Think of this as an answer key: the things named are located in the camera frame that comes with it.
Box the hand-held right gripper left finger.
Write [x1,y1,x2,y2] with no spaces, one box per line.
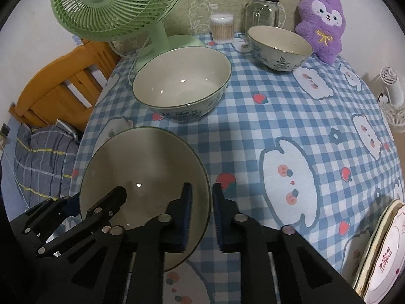
[68,183,193,304]

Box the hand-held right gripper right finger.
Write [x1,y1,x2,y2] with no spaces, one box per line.
[212,182,364,304]

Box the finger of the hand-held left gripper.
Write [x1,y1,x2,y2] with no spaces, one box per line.
[36,187,127,257]
[21,196,81,235]

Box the blue print cream ceramic bowl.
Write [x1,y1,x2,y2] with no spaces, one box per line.
[132,47,232,124]

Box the large yellow floral plate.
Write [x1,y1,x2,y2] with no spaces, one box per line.
[352,199,404,292]

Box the small pink flower plate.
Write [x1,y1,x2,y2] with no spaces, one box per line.
[362,204,405,304]

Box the leaf print cream ceramic bowl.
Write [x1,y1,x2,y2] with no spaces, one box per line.
[247,25,314,72]

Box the grey plaid quilt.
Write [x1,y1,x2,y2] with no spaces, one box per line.
[14,123,79,197]

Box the blue checkered tablecloth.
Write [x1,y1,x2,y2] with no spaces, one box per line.
[71,33,405,304]

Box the wooden bed headboard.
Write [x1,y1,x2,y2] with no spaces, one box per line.
[8,40,122,134]

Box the cotton swab box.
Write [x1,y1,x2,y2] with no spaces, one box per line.
[210,13,235,45]

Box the green desk fan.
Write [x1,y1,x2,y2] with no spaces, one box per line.
[51,0,206,75]

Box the glass jar with dark lid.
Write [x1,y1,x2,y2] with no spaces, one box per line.
[244,0,280,35]

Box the purple plush toy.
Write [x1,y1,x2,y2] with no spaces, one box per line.
[295,0,348,62]

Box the white floor fan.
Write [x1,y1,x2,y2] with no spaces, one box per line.
[378,66,405,134]

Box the wall socket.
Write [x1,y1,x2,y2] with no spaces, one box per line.
[0,123,11,148]

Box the white fan cable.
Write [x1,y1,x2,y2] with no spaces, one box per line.
[128,41,152,86]

